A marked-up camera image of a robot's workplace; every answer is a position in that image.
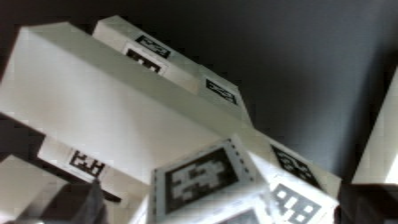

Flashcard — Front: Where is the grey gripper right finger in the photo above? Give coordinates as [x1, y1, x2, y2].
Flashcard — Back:
[334, 184, 398, 224]

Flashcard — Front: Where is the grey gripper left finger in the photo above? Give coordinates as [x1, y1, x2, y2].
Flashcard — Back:
[16, 179, 112, 224]

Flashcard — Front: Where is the white tagged leg cube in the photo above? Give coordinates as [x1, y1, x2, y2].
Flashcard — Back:
[132, 135, 339, 224]

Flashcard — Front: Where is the white chair back part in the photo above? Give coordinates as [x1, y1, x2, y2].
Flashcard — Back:
[0, 21, 345, 224]

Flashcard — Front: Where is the white chair leg with tag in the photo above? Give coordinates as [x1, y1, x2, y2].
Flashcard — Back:
[197, 66, 252, 124]

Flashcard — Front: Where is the white chair leg block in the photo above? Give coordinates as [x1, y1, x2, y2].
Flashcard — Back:
[92, 16, 201, 93]

